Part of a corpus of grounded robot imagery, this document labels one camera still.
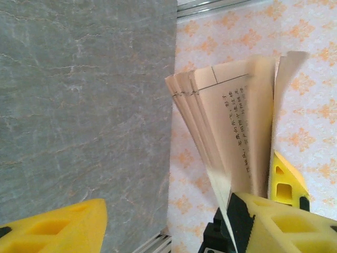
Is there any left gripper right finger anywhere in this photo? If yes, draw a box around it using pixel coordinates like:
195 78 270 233
236 191 337 253

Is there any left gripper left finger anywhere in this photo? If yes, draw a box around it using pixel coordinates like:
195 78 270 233
0 198 108 253

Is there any navy book with yellow label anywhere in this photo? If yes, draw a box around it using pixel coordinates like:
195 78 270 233
164 51 311 253

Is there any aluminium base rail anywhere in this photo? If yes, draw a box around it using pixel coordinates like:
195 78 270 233
133 232 172 253

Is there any aluminium corner post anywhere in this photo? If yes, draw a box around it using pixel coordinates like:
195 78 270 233
175 0 265 18

